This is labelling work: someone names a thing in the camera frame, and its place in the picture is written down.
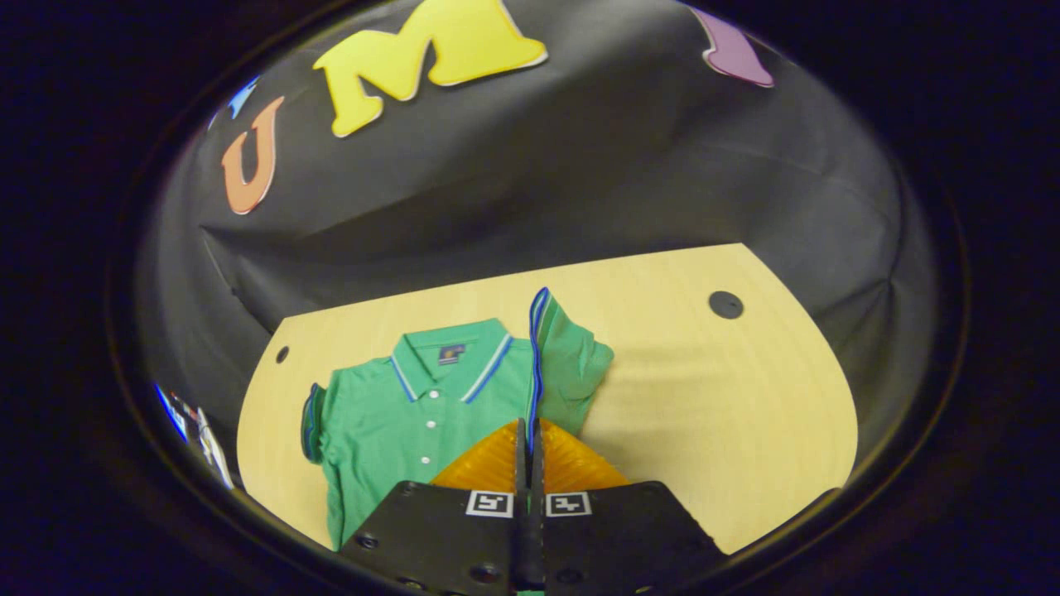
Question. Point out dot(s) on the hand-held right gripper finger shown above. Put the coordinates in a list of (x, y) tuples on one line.
[(522, 497), (538, 497)]

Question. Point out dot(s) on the green T-shirt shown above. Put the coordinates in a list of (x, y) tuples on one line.
[(389, 430)]

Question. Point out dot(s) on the black backdrop cloth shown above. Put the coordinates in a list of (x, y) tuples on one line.
[(580, 165)]

